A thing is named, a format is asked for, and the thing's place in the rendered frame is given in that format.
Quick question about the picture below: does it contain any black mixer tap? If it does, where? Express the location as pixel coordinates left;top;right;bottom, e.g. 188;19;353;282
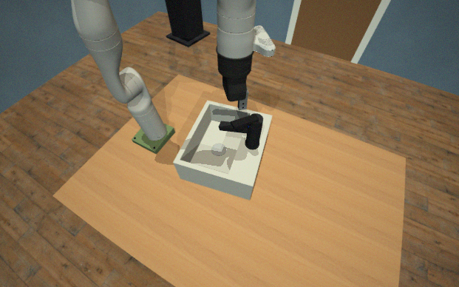
219;113;263;149

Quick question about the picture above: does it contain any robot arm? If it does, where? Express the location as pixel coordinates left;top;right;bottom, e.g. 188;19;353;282
71;0;256;141

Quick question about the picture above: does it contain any white square sink basin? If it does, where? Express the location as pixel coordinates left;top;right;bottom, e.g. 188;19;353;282
173;101;272;200

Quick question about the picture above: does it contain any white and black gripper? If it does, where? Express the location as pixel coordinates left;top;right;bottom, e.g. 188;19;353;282
216;25;276;110

